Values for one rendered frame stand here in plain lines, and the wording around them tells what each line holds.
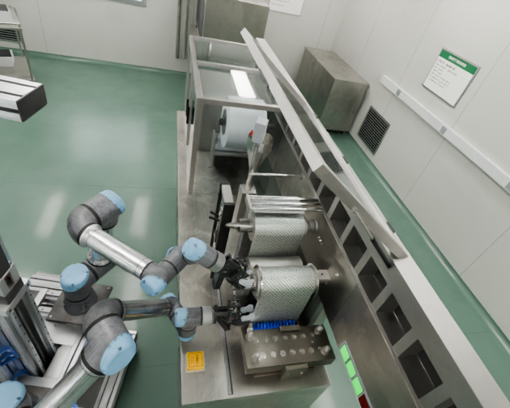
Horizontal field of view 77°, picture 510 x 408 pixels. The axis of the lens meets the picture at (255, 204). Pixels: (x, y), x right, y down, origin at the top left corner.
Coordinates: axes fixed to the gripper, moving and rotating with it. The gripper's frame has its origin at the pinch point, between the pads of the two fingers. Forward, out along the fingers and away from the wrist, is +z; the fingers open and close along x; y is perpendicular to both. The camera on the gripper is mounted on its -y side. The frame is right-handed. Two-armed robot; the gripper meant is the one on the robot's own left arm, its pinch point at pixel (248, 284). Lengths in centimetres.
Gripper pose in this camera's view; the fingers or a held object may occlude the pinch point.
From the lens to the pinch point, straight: 135.7
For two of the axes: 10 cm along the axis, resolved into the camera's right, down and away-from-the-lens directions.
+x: -1.8, -6.7, 7.2
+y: 7.7, -5.5, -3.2
